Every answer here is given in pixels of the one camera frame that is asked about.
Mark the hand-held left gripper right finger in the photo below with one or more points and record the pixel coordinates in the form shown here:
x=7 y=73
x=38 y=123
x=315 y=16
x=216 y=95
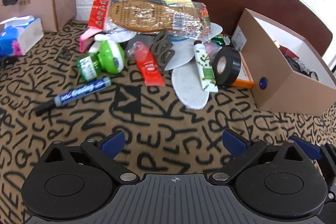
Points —
x=235 y=142

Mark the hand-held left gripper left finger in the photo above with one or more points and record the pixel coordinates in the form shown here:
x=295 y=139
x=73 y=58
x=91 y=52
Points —
x=113 y=141

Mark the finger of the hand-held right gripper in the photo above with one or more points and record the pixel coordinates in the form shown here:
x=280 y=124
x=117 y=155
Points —
x=307 y=148

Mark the brown cardboard storage box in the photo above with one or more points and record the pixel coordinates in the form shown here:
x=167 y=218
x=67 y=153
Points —
x=286 y=92

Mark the blue whiteboard marker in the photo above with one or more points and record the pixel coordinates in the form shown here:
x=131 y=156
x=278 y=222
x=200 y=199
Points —
x=78 y=91

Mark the black tape roll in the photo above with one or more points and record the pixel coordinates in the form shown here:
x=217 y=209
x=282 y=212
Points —
x=231 y=62

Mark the green white mosquito repellent heater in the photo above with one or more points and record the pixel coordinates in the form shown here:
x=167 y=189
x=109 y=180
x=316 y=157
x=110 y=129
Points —
x=110 y=57

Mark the letter printed blanket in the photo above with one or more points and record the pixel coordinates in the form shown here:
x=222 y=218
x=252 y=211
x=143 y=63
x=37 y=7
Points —
x=157 y=121

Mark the orange white box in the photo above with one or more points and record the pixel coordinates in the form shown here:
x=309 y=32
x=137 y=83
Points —
x=245 y=79

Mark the white insole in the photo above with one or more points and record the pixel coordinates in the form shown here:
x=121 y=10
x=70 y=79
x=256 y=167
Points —
x=216 y=29
x=118 y=35
x=190 y=90
x=183 y=53

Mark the red plastic tube packet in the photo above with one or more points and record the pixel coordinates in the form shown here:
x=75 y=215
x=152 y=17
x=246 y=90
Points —
x=151 y=70

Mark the white floral cream tube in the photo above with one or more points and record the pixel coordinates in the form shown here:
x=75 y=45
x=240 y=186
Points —
x=206 y=66

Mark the pink packet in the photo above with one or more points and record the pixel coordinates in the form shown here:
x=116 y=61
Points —
x=211 y=48

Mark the dark red small box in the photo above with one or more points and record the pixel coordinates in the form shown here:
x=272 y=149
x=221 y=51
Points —
x=288 y=52

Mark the green foil candy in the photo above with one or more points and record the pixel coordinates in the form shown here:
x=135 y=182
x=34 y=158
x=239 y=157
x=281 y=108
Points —
x=219 y=40

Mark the grey hair clips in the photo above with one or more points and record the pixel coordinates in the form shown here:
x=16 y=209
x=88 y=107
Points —
x=162 y=50

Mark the pink cloth pouch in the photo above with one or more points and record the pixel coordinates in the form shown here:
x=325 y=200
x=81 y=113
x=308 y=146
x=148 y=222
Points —
x=86 y=40

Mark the brown insoles in plastic package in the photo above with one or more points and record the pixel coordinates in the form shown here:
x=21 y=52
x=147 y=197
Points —
x=147 y=16

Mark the red paper packet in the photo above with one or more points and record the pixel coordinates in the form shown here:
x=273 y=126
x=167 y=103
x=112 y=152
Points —
x=98 y=10

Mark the blue tissue pack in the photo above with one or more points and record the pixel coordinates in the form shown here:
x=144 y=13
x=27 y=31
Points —
x=23 y=35

